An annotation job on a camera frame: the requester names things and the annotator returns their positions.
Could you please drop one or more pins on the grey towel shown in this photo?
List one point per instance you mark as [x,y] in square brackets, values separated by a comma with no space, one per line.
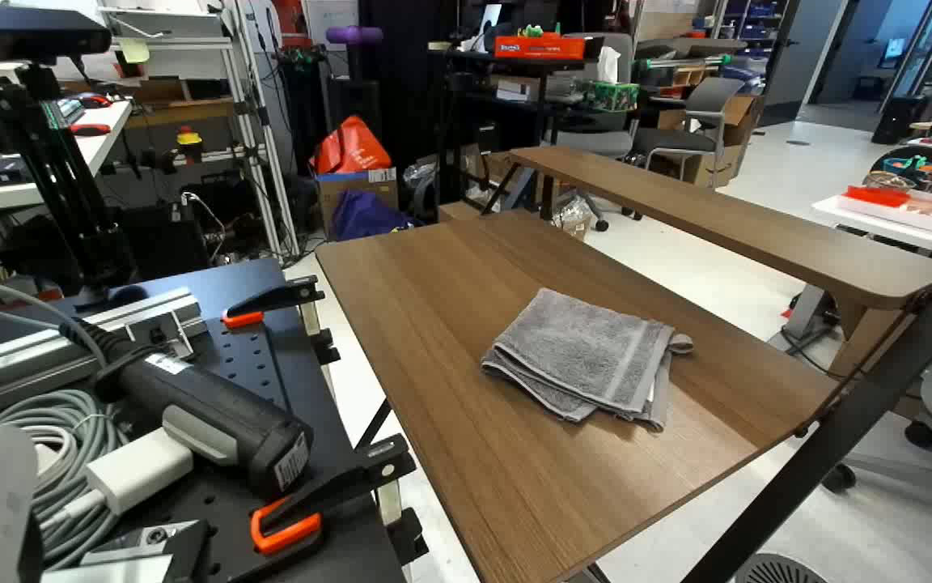
[577,357]

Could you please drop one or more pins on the purple blue cloth bag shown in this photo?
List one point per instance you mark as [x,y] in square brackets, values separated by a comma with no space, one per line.
[363,214]

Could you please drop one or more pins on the cardboard box on floor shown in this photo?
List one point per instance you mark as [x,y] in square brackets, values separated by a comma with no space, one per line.
[381,182]

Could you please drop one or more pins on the orange red bag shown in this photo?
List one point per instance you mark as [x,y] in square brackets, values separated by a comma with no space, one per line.
[348,150]

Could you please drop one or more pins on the black orange clamp rear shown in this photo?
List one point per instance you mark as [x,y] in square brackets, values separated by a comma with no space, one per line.
[282,296]

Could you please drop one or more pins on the black orange clamp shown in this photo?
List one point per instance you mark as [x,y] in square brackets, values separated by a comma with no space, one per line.
[282,296]
[294,517]

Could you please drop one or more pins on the orange box on shelf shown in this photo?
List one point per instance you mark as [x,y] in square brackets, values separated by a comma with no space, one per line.
[538,46]

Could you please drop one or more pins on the black perforated breadboard plate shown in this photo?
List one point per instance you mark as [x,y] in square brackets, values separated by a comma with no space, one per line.
[280,365]

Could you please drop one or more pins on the black orange clamp front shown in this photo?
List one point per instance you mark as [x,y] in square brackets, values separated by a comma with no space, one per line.
[294,517]

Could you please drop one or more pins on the black handheld scanner tool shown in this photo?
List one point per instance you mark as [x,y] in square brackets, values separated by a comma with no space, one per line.
[221,421]

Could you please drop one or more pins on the grey office chair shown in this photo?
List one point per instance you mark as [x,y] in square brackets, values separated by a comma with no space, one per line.
[701,132]

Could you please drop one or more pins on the white power adapter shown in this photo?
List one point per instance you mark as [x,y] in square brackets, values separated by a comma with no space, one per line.
[141,469]

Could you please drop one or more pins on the brown wooden raised shelf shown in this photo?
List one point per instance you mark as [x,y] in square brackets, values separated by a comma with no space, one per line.
[841,263]

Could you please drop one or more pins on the white metal shelving rack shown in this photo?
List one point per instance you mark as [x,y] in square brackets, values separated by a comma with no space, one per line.
[234,40]

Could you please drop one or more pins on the white table at right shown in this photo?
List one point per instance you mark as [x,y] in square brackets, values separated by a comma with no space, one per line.
[897,218]

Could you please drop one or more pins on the silver aluminium extrusion bar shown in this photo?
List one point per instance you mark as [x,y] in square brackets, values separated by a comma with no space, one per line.
[48,360]

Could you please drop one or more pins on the black diagonal desk strut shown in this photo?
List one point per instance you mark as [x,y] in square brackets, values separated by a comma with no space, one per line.
[868,397]

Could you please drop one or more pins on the black tripod camera stand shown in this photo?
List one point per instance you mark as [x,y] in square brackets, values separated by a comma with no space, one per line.
[32,124]

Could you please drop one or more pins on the black camera on tripod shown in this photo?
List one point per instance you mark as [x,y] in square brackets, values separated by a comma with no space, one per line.
[47,35]

